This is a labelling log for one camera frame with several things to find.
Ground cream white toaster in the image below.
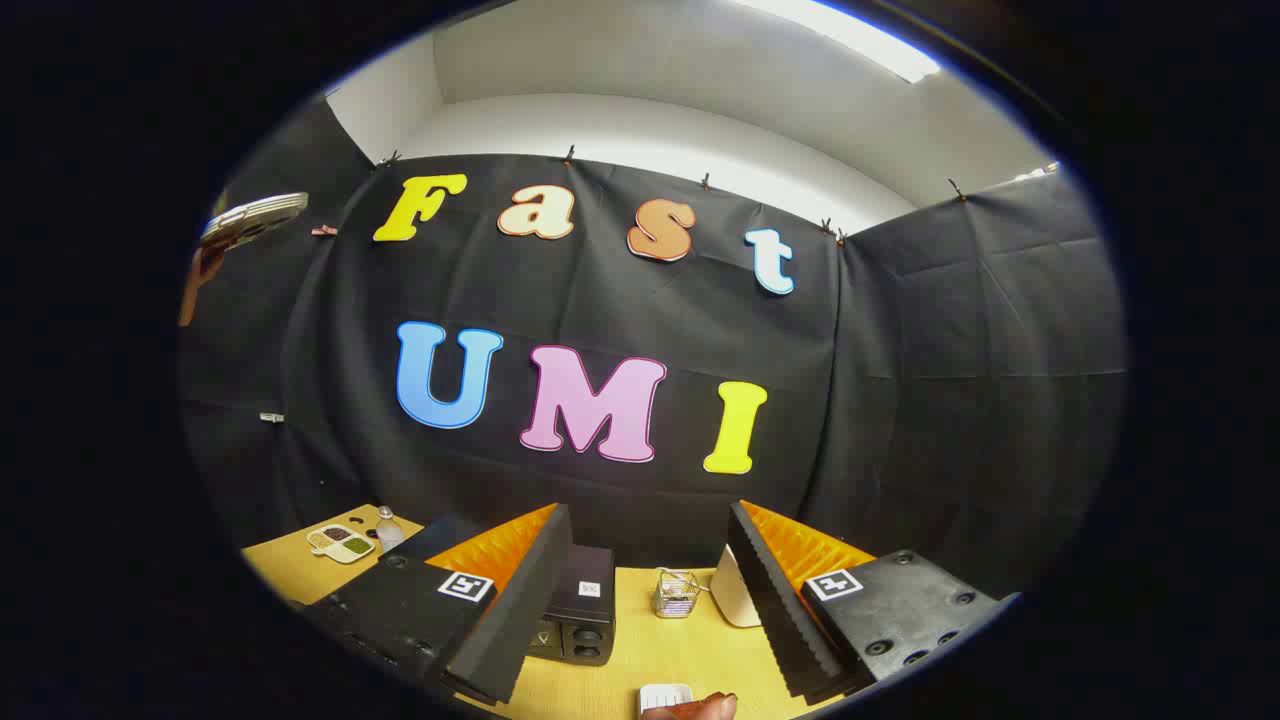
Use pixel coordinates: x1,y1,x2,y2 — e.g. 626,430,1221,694
710,545,766,629

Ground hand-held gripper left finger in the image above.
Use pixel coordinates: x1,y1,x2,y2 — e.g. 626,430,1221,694
300,503,574,706

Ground white divided bean dish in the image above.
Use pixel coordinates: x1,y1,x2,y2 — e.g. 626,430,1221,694
306,524,377,565

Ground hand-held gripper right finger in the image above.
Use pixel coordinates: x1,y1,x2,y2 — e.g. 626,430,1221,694
726,499,1023,704

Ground black toaster oven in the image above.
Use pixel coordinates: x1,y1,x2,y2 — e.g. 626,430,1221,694
385,513,617,667

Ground white round ribbed disc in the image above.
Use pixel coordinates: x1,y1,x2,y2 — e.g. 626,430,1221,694
198,192,310,251

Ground small wire basket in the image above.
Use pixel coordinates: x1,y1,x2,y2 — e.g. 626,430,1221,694
655,567,702,620

